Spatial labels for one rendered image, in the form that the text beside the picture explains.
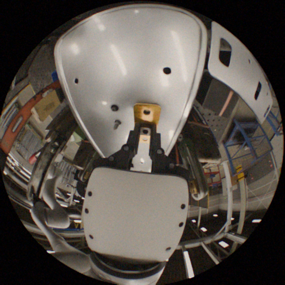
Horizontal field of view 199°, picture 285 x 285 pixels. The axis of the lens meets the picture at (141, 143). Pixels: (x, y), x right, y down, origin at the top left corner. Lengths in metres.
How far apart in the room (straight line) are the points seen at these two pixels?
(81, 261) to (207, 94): 0.42
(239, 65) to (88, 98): 0.24
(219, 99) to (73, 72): 0.24
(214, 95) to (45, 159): 0.34
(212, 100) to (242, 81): 0.08
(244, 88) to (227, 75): 0.05
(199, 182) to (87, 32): 0.29
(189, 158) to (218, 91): 0.14
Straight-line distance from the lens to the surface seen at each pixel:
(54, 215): 0.52
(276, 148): 7.86
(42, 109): 0.17
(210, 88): 0.16
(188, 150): 0.18
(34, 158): 0.29
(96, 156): 0.34
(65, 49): 0.18
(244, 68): 0.19
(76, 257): 0.28
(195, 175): 0.17
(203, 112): 0.56
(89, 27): 0.15
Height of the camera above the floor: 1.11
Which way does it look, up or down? 36 degrees down
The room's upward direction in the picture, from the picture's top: 172 degrees counter-clockwise
